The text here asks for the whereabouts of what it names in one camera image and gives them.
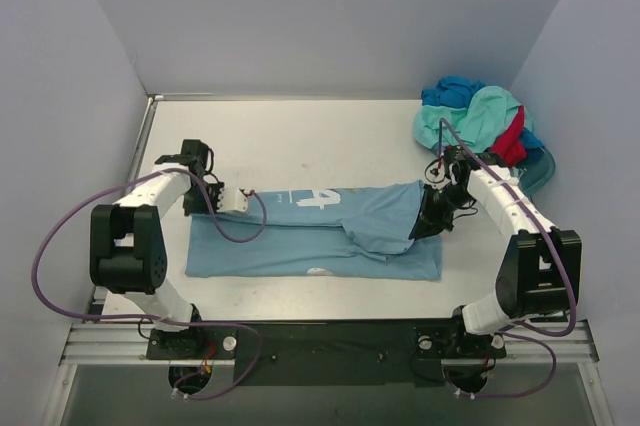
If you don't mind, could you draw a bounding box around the red t-shirt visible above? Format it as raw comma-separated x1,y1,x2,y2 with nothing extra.
490,105,527,167

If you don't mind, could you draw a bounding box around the light blue printed t-shirt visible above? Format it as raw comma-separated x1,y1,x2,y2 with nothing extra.
185,181,442,281

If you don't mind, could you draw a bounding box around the translucent teal plastic basket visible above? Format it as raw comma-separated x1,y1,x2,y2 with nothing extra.
513,148,556,197

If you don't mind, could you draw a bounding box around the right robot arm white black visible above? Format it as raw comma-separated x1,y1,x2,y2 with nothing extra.
409,146,582,355

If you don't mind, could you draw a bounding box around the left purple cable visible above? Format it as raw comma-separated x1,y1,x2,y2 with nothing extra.
30,168,269,401

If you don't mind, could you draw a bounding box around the royal blue t-shirt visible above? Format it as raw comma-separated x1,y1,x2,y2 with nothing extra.
421,76,543,152

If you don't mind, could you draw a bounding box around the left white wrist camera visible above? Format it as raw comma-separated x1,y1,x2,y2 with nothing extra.
217,187,255,215

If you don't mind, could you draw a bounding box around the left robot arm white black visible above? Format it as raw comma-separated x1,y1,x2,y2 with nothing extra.
90,139,224,358

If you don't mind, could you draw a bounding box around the aluminium front rail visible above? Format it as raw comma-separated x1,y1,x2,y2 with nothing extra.
43,324,614,425

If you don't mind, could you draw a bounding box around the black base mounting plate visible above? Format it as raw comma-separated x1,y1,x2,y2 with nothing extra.
146,318,506,393

